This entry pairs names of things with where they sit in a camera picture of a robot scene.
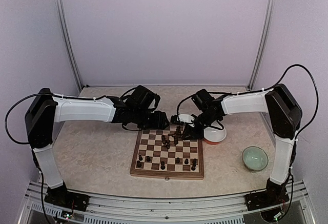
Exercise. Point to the green glass bowl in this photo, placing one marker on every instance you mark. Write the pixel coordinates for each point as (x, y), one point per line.
(255, 158)

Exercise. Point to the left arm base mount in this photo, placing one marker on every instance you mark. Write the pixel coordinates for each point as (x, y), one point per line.
(62, 197)

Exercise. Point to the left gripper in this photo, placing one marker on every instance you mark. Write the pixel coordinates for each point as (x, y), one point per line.
(159, 123)

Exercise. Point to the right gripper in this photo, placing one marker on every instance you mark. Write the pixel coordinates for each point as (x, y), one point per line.
(188, 130)

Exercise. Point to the aluminium front rail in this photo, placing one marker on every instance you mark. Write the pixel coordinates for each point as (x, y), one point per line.
(103, 208)

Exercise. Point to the white and orange bowl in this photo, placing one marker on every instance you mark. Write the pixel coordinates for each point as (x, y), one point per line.
(214, 136)

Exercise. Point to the dark pawn front centre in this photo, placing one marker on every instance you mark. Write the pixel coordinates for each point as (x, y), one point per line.
(162, 165)

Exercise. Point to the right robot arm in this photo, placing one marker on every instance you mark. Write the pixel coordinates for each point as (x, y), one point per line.
(284, 112)

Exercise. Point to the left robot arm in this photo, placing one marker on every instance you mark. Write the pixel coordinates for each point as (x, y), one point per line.
(137, 106)

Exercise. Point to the wooden chess board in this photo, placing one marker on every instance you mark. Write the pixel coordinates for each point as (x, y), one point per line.
(149, 143)

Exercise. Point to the aluminium post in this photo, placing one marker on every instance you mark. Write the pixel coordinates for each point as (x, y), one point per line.
(262, 43)
(68, 45)

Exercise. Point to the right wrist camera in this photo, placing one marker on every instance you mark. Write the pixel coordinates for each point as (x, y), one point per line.
(181, 119)

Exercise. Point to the right aluminium post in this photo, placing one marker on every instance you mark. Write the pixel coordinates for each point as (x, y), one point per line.
(262, 43)

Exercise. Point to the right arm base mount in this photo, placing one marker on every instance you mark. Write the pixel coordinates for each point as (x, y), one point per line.
(274, 194)

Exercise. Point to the left aluminium post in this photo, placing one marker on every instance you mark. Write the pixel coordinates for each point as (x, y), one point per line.
(68, 45)

